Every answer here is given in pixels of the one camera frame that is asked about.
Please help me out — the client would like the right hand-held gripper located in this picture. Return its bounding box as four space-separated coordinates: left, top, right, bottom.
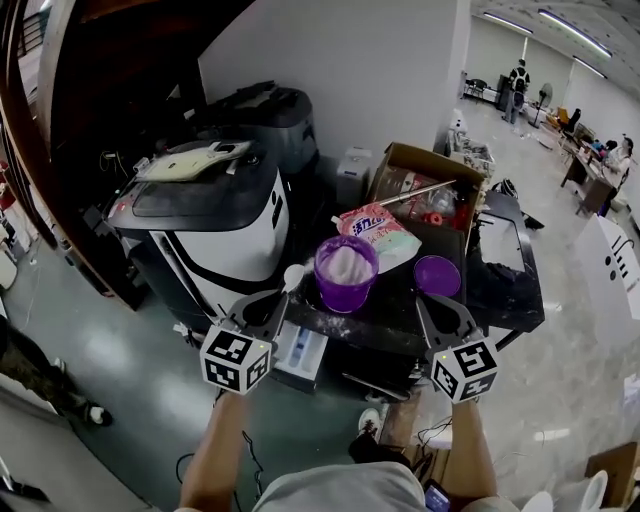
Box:
415 293 501 404

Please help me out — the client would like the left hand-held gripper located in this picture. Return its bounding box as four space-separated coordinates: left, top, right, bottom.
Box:
199 291 290 397

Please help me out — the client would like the white plastic spoon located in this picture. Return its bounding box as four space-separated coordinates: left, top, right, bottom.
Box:
279 263 307 301

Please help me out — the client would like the white detergent drawer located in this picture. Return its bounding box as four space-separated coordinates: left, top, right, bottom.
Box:
273 322 330 394

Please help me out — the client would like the person's left forearm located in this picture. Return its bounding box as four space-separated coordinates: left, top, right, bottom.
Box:
178 392 251 512

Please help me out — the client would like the person's right forearm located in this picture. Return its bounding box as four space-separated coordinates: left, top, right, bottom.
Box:
448 399 501 501

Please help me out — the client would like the pink detergent refill bag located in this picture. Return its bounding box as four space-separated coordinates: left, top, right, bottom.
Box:
331 202 424 275

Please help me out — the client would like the purple bucket lid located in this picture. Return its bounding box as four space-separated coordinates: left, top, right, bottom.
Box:
413 255 462 300

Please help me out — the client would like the white and black robot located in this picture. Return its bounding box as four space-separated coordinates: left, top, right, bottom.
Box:
107 139 295 321

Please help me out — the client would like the purple plastic bucket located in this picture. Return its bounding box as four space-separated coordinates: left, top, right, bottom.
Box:
313 235 380 314

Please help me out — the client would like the wooden pallet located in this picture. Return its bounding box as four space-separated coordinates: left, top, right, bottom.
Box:
379 399 456 481

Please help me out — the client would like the person's right shoe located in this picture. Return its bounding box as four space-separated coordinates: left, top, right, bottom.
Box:
358 407 382 441

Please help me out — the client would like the metal rod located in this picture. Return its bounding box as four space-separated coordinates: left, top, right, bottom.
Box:
372 179 457 207

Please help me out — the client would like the person's right leg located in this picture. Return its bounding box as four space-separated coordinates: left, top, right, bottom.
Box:
348 432 414 469

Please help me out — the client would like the white panel with black marks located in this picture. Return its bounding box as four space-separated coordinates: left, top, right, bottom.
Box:
572 214 640 351

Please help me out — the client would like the open cardboard box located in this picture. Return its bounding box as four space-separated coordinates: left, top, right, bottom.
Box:
368 142 487 241

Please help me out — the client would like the cream plastic cover panel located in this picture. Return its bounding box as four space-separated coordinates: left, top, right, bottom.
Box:
133 139 254 182

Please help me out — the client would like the small white appliance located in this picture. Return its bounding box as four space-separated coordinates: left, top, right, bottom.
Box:
335 147 374 196

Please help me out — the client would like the black smartphone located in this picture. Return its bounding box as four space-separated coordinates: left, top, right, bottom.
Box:
423 478 452 512

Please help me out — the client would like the person's grey shirt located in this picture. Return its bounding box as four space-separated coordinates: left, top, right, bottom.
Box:
252 462 427 512

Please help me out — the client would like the brown wooden desk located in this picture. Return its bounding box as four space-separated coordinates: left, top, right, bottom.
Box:
559 149 617 216

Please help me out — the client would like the white toilet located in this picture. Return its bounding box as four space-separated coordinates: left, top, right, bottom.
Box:
519 489 554 512
569 469 609 512

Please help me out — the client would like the brown cardboard carton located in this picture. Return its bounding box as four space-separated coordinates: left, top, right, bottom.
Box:
584 442 640 494

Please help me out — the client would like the black standing fan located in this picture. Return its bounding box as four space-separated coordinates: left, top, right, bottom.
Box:
529 82 554 130

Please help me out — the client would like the ceiling strip light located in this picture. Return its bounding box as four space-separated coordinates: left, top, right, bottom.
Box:
482 12 534 35
572 55 609 80
537 8 614 57

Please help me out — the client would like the black frame stand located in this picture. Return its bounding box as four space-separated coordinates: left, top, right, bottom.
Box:
467 188 547 349

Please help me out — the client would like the black floor cable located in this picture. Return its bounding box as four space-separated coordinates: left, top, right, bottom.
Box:
174 429 266 501

